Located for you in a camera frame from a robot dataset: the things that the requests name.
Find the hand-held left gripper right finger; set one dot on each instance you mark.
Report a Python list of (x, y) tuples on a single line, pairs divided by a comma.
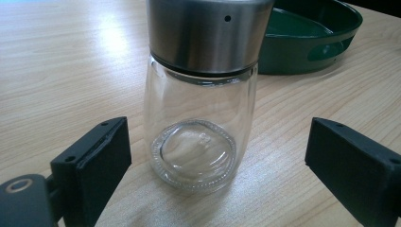
[(356, 167)]

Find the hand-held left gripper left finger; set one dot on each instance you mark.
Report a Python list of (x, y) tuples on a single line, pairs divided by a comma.
[(94, 167)]

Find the glass jar with steel lid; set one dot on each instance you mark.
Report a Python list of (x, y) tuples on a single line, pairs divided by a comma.
[(201, 94)]

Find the dark green plastic tray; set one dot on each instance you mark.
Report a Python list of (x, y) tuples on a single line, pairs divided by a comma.
[(310, 41)]

